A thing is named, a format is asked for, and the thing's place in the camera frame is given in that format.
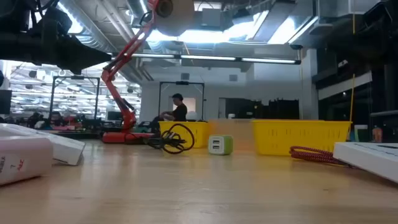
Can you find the black computer monitor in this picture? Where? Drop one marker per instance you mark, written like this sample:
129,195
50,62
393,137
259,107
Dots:
114,116
5,102

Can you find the black frame stand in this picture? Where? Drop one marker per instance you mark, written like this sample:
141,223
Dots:
182,83
77,77

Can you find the orange bottle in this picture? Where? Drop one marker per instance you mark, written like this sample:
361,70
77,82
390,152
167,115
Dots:
377,135

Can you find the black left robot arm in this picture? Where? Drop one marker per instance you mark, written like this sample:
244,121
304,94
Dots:
15,43

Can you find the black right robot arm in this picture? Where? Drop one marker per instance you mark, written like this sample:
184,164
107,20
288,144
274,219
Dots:
385,18

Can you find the grey horizontal rail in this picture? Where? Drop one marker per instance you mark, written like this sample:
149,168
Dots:
385,114

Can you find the person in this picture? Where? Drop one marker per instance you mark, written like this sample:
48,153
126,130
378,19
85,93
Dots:
56,118
180,113

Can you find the white square product box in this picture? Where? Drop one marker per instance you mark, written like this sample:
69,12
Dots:
367,157

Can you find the green white USB charger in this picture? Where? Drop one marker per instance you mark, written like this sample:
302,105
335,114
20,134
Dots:
222,144

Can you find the white oblong product box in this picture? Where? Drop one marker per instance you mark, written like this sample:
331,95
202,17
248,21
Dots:
66,149

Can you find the distant dark workbench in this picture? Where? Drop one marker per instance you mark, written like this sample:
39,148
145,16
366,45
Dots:
77,134

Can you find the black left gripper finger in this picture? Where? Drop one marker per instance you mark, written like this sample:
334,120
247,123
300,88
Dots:
82,65
84,53

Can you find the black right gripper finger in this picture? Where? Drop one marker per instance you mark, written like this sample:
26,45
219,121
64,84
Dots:
325,50
317,42

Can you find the white sphere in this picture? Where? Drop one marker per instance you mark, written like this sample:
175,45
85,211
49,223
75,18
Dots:
192,116

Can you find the red desk lamp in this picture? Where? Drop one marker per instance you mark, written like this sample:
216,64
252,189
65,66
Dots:
129,119

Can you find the orange translucent tray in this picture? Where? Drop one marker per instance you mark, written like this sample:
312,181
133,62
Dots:
241,133

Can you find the yellow plastic basket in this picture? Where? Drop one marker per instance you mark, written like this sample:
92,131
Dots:
295,137
200,130

